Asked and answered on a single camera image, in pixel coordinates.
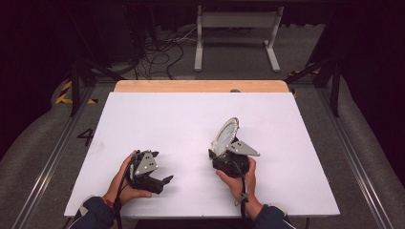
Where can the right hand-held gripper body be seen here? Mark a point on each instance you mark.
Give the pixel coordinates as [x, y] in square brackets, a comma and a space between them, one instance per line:
[242, 149]

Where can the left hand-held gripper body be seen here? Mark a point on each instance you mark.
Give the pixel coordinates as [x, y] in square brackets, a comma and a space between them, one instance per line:
[144, 165]

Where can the oval mirror with beaded rim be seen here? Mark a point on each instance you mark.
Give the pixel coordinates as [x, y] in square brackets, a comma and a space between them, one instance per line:
[225, 136]

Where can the person's left hand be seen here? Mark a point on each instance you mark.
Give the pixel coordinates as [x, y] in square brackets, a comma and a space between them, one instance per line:
[119, 187]

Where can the person's right hand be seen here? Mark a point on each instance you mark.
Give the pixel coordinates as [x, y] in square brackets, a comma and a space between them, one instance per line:
[243, 187]

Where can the white table board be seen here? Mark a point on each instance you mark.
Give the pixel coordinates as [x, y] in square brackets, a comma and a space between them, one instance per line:
[178, 120]

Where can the small grey round knob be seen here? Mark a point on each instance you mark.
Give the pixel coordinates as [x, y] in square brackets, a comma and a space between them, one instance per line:
[235, 91]

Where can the red wrist band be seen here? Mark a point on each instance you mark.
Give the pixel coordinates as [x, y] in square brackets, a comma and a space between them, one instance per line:
[109, 202]

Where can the wooden table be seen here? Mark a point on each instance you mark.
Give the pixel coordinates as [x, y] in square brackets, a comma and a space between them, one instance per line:
[191, 86]

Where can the yellow and black floor tape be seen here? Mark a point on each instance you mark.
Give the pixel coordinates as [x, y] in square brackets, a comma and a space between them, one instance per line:
[301, 72]

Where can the black metal stand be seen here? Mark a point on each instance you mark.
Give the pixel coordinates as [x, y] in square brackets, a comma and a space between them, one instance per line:
[75, 89]
[334, 86]

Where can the aluminium floor rail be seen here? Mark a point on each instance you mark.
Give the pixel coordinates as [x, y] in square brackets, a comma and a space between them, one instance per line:
[353, 152]
[54, 156]

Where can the white metal desk frame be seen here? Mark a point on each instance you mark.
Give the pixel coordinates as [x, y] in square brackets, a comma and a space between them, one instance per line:
[237, 19]

